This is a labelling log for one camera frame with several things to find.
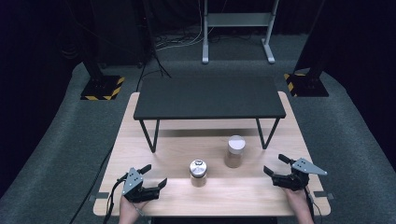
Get metal-lid glass spice jar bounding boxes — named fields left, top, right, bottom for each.
left=189, top=159, right=208, bottom=189

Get black tripod legs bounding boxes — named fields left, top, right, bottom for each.
left=135, top=0, right=172, bottom=91

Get person's right hand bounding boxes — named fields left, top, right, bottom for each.
left=284, top=187, right=315, bottom=224

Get white-lid glass spice jar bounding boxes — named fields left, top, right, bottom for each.
left=224, top=134, right=247, bottom=169

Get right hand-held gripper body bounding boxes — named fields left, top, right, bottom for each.
left=271, top=157, right=329, bottom=192

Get grey metal stand frame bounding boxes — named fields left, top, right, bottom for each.
left=201, top=0, right=280, bottom=65

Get grey tape strip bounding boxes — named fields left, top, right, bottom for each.
left=313, top=190, right=335, bottom=200
left=89, top=191, right=110, bottom=201

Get black floor cable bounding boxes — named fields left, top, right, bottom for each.
left=68, top=145, right=115, bottom=224

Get black shelf with wire legs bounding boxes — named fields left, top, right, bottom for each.
left=133, top=76, right=287, bottom=154

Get black stand with hazard-striped base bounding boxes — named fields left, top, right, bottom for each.
left=283, top=0, right=330, bottom=98
left=79, top=46, right=126, bottom=102

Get left hand-held gripper cable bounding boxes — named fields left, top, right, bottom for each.
left=103, top=173, right=129, bottom=224

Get person's left hand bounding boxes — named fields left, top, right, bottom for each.
left=118, top=195, right=148, bottom=224

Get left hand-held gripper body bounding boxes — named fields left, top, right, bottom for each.
left=120, top=167, right=162, bottom=203

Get bundle of floor cables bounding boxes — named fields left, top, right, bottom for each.
left=154, top=0, right=219, bottom=51

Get hand-held gripper cable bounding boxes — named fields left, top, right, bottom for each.
left=304, top=186, right=324, bottom=224
left=103, top=173, right=129, bottom=224

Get right hand-held gripper cable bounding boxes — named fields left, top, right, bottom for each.
left=304, top=186, right=324, bottom=224

